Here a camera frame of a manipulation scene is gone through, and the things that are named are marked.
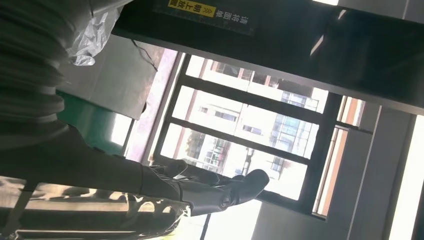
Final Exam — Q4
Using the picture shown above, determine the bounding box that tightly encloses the green conveyor belt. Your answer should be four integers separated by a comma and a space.
56, 92, 135, 157

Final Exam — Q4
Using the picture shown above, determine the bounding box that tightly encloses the black inbound scanner machine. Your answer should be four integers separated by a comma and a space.
57, 0, 424, 121

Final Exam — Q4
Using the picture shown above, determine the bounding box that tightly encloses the yellow black label strip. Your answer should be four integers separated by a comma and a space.
152, 0, 256, 37

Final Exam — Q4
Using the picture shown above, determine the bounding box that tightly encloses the dark framed window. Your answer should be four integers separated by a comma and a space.
150, 53, 344, 215

